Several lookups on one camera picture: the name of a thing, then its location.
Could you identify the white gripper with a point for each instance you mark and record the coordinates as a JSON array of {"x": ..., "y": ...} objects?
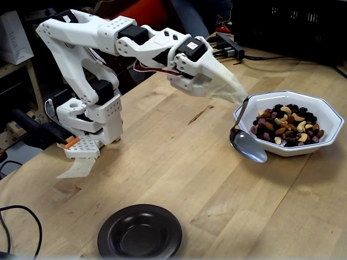
[{"x": 214, "y": 71}]

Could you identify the metal spoon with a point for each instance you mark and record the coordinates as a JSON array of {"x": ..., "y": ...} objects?
[{"x": 246, "y": 146}]

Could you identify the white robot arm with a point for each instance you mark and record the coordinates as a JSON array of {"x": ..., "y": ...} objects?
[{"x": 76, "y": 27}]

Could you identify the white octagonal bowl blue rim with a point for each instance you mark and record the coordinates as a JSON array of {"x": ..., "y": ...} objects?
[{"x": 298, "y": 97}]

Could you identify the dark brown plate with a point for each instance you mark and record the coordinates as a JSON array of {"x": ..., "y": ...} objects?
[{"x": 139, "y": 235}]

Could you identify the person in blue jeans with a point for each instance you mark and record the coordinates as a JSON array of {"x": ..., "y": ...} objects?
[{"x": 198, "y": 16}]

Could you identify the black power hub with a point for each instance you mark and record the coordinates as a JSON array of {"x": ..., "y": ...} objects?
[{"x": 230, "y": 43}]

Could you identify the beige tape wrap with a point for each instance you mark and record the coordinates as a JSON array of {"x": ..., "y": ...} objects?
[{"x": 230, "y": 84}]

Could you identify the red chair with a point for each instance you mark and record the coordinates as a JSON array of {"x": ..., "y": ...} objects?
[{"x": 151, "y": 16}]

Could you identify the black plastic crate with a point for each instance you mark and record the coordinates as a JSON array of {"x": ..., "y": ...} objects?
[{"x": 284, "y": 32}]

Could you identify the mixed nuts and dried fruit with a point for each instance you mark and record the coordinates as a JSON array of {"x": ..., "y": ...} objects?
[{"x": 287, "y": 127}]

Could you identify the beige tape strip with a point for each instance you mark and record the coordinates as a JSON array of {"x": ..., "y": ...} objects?
[{"x": 78, "y": 169}]

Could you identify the wooden shelf unit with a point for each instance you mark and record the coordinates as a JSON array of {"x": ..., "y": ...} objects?
[{"x": 33, "y": 81}]

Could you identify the black orange bar clamp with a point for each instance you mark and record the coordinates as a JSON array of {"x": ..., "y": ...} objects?
[{"x": 46, "y": 131}]

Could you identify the white cardboard box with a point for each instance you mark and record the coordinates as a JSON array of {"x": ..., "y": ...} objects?
[{"x": 13, "y": 38}]

